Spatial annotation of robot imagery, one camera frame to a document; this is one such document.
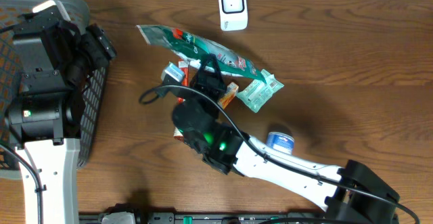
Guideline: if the orange Kleenex tissue pack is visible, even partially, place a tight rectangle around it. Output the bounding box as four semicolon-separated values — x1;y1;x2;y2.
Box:
218;82;239;109

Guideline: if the green 3M gloves package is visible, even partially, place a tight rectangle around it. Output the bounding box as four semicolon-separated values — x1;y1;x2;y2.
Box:
137;25;266;82

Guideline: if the red box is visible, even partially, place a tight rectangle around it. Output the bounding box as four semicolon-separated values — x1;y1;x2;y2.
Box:
178;60;189;87

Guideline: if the mint green wipes pack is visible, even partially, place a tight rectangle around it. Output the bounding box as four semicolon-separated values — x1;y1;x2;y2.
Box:
236;69;284;113

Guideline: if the green lid jar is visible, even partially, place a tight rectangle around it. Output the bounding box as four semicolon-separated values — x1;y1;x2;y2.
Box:
173;127;184;142

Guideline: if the white cotton swab tub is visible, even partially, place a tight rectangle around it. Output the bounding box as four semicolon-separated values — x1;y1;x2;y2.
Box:
266;132;295;155

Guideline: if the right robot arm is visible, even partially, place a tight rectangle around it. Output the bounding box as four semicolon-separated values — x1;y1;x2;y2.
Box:
166;64;400;223

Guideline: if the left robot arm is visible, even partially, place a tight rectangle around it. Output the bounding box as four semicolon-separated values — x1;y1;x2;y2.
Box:
5;0;116;223

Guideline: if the white barcode scanner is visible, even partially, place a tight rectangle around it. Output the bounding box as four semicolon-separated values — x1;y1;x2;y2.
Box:
219;0;248;32

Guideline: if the grey plastic shopping basket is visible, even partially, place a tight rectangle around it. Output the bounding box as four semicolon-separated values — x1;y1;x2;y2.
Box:
0;0;110;181

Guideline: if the black right camera cable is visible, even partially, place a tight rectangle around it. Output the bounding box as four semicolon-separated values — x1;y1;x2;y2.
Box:
138;84;420;224

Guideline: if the black camera cable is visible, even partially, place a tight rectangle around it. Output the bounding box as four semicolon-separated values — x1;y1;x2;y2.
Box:
0;142;47;224
138;84;420;224

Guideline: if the black left camera cable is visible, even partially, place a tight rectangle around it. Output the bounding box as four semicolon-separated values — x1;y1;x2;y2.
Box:
0;142;47;224

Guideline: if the black mounting rail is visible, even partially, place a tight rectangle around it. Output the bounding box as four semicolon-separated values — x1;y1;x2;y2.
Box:
79;211;329;224

